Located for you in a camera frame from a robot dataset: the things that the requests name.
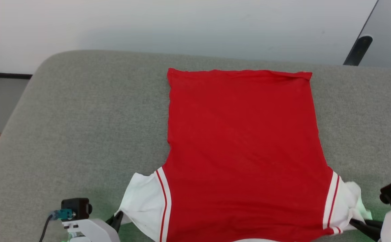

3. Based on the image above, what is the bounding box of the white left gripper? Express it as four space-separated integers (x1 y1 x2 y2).
61 211 124 242

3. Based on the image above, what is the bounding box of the red and white basketball jersey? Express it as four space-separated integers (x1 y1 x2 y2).
115 68 372 242

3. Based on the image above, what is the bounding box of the black baseboard strip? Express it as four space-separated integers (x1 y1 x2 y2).
0 72 33 92

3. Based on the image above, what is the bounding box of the dark partition edge strip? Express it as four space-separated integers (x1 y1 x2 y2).
359 0 380 37

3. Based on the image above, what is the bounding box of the thin black camera cable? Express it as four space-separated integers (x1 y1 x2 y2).
39 211 63 242

